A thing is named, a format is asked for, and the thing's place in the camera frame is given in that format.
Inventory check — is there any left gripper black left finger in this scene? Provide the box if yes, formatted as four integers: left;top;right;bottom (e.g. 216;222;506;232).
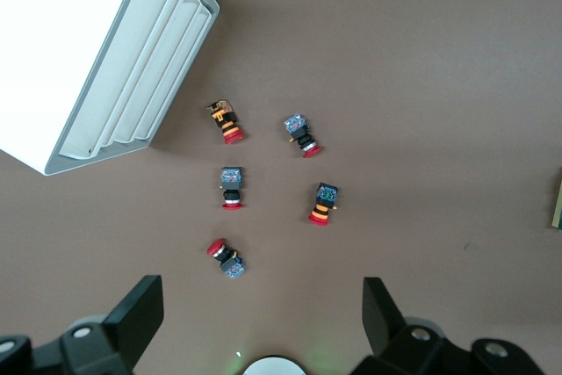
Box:
0;275;164;375

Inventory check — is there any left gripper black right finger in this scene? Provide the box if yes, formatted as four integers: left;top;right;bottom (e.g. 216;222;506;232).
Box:
350;277;545;375

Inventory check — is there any red emergency button, yellow tab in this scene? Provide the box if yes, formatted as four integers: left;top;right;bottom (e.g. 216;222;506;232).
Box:
205;238;247;281

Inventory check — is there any orange-striped emergency button, green contact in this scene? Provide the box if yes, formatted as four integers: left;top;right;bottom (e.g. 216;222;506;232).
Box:
306;182;342;227

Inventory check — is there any red emergency button, black collar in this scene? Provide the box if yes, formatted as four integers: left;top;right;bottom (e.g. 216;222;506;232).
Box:
219;166;245;211

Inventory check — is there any orange-striped emergency button, brown contact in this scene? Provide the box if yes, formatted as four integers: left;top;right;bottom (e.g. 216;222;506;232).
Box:
205;99;245;146

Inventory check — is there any white ribbed plastic bin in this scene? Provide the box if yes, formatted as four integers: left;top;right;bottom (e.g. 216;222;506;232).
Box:
0;0;220;177

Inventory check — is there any red emergency button, silver ring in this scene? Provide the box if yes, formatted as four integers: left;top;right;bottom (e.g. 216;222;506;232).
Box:
283;114;323;159

